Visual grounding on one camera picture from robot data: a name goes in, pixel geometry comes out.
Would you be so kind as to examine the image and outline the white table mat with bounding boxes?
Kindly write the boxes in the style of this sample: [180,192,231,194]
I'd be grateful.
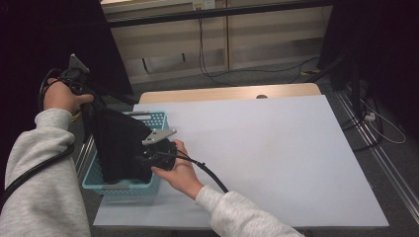
[93,94,390,230]

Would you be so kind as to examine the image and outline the light blue plastic basket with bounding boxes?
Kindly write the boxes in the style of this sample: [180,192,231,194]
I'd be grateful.
[81,111,170,196]

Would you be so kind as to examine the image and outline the black horizontal bar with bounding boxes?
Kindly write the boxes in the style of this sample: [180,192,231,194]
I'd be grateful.
[107,0,334,29]

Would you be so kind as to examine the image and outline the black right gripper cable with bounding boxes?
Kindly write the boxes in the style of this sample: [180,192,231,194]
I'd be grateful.
[157,150,230,195]

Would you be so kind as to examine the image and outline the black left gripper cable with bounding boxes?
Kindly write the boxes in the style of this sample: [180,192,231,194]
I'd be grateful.
[0,67,76,211]

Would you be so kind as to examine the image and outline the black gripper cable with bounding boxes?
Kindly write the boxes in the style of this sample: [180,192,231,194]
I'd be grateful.
[157,150,230,195]
[0,67,76,211]

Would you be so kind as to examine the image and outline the aluminium floor rail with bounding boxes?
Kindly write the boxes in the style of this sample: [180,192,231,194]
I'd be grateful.
[74,131,98,181]
[335,90,419,225]

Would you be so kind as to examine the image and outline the person's right hand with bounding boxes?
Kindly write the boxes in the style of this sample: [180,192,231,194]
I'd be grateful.
[151,138,206,200]

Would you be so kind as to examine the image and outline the black shorts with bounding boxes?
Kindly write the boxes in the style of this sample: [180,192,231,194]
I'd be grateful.
[81,98,156,185]

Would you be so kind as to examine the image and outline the black curtain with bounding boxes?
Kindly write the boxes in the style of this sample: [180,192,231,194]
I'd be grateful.
[317,0,419,139]
[0,0,134,231]

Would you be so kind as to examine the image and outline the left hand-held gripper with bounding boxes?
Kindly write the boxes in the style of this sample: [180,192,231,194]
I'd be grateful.
[58,53,97,98]

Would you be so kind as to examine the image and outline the white wall socket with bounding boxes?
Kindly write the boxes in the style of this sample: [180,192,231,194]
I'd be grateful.
[192,0,216,11]

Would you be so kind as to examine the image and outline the white floor cable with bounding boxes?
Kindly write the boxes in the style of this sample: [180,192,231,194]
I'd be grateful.
[360,98,407,145]

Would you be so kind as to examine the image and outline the black wall cable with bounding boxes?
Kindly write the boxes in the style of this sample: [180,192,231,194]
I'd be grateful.
[197,16,238,88]
[198,16,320,80]

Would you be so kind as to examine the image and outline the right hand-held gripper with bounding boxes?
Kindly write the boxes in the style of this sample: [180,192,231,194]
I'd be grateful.
[141,127,179,172]

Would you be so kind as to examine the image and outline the person's left hand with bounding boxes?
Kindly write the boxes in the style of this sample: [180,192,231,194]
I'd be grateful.
[42,80,95,115]

